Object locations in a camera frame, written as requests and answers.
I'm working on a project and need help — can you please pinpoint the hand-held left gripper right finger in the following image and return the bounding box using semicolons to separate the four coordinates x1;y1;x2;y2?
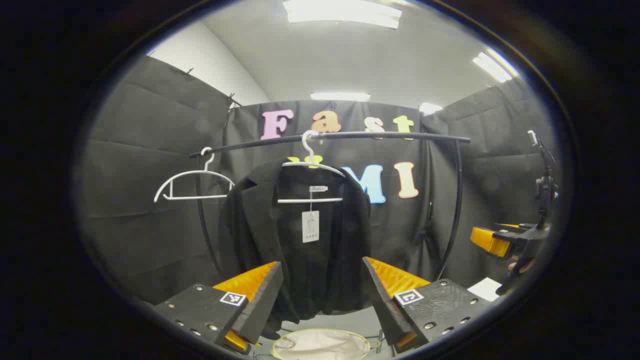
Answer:
361;256;495;355

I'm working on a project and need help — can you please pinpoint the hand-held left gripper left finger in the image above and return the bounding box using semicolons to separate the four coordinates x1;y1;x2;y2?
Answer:
150;260;285;356

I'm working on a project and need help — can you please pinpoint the white fabric laundry hamper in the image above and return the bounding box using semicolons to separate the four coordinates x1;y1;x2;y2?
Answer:
271;328;372;360

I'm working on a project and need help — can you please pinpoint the black jacket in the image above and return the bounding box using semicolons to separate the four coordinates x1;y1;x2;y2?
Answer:
218;159;373;326

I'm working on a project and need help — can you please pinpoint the white clothes hanger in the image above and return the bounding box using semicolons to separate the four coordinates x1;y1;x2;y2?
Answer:
153;146;236;203
277;130;347;205

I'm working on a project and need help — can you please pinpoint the white box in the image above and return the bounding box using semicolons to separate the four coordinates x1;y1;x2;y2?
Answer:
466;277;503;302

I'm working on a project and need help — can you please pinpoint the black tripod stand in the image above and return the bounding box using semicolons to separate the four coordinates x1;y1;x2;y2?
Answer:
526;129;560;231

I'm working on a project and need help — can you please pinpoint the black backdrop cloth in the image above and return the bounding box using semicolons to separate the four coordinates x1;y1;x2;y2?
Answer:
75;55;561;306

